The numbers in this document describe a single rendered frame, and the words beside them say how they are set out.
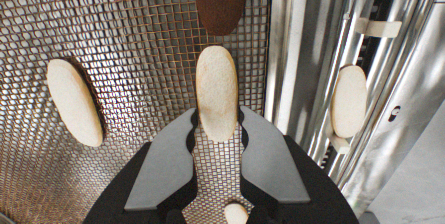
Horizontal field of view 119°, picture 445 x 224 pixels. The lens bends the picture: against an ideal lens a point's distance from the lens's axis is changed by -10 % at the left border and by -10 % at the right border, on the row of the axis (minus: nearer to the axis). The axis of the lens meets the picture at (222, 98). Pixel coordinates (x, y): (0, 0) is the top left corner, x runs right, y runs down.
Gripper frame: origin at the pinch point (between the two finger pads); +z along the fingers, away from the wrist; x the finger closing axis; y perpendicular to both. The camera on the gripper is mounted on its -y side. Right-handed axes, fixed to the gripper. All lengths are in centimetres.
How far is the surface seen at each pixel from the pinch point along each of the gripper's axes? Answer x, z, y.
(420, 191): 38.3, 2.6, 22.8
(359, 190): 21.5, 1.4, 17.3
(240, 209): 2.3, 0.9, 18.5
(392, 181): 31.7, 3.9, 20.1
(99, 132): -12.8, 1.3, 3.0
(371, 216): 31.9, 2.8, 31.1
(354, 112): 15.7, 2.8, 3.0
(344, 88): 13.8, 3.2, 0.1
